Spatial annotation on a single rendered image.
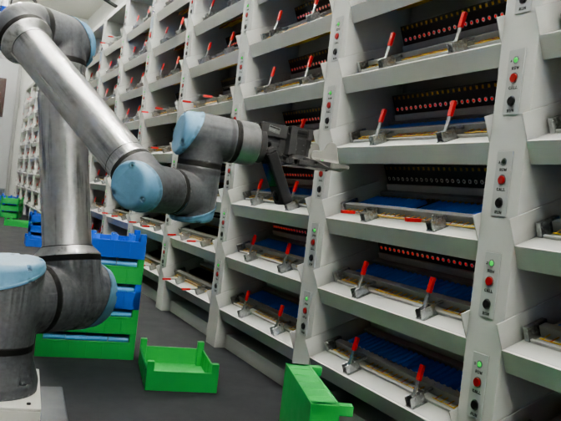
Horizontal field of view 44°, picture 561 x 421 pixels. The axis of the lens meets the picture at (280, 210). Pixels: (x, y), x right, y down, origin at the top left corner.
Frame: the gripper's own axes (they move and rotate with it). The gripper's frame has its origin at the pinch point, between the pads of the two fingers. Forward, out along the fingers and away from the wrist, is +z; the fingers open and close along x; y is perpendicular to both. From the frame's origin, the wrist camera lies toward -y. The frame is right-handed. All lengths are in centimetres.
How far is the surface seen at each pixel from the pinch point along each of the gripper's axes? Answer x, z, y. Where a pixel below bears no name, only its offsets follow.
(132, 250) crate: 83, -21, -30
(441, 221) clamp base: -15.3, 18.8, -8.1
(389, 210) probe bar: 7.0, 20.5, -6.7
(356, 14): 28, 15, 44
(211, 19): 147, 14, 64
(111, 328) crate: 83, -24, -55
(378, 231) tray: 4.9, 16.9, -12.3
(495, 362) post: -39, 17, -32
